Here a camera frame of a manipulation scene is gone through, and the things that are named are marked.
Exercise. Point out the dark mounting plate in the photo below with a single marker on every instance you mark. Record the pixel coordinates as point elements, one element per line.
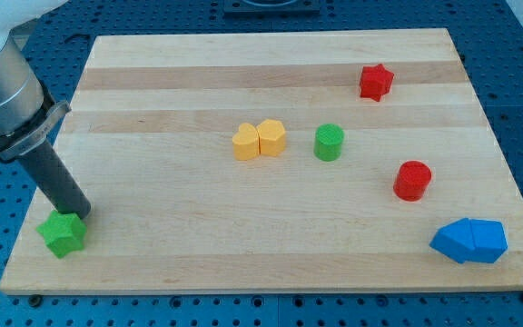
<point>270,8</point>

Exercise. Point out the red star block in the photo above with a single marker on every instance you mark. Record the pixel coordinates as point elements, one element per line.
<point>375,82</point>

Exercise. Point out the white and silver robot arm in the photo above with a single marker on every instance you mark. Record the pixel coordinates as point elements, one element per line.
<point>27,111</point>

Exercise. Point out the yellow heart block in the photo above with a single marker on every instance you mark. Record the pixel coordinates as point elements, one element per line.
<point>246,142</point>

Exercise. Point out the blue triangle block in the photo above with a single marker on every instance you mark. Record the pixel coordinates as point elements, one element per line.
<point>455,240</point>

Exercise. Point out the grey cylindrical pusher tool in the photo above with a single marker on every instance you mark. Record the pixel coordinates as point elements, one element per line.
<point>54,180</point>

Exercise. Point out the light wooden board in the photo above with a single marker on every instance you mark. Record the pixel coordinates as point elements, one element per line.
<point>149,140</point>

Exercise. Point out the blue pentagon block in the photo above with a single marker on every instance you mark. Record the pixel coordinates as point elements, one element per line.
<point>489,240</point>

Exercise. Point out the red cylinder block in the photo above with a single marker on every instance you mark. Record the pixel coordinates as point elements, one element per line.
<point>412,180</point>

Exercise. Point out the green cylinder block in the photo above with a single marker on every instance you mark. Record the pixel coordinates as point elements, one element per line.
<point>328,142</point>

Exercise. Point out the green star block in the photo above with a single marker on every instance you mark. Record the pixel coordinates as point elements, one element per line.
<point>63,233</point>

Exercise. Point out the yellow hexagon block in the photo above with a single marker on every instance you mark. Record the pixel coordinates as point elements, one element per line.
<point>272,137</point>

